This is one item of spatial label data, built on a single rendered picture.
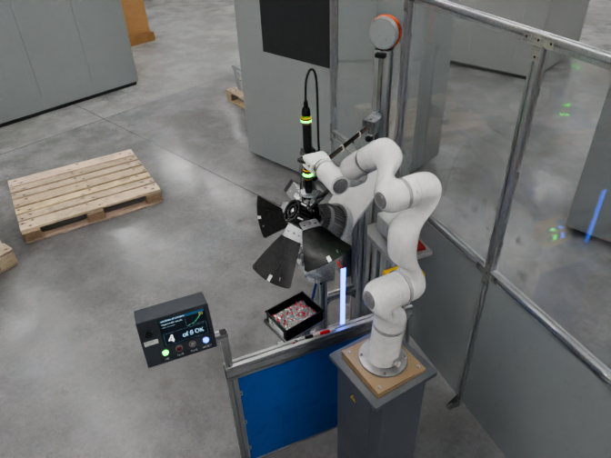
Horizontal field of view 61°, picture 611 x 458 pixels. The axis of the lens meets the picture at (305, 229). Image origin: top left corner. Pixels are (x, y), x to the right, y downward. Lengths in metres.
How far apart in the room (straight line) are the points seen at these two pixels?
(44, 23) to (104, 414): 5.29
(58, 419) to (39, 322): 0.90
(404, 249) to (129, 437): 2.06
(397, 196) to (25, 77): 6.36
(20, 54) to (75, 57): 0.67
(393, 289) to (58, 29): 6.39
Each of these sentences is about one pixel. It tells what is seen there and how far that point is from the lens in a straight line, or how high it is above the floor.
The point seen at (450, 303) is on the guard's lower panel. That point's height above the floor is 0.61.
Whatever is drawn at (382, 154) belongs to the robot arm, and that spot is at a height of 1.80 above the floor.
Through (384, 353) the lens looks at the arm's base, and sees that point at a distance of 1.99.
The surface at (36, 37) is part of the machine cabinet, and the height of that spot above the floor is 0.93.
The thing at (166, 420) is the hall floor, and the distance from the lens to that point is 3.22.
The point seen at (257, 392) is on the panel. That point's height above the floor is 0.63.
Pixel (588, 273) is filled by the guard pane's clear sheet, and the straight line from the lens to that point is 2.12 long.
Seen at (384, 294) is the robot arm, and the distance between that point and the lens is 1.76.
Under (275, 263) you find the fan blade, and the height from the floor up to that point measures 1.00.
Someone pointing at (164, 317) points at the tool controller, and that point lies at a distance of 1.93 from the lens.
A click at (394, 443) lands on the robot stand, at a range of 2.34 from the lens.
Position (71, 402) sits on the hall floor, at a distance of 3.50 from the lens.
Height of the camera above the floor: 2.55
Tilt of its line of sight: 35 degrees down
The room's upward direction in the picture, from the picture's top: 2 degrees counter-clockwise
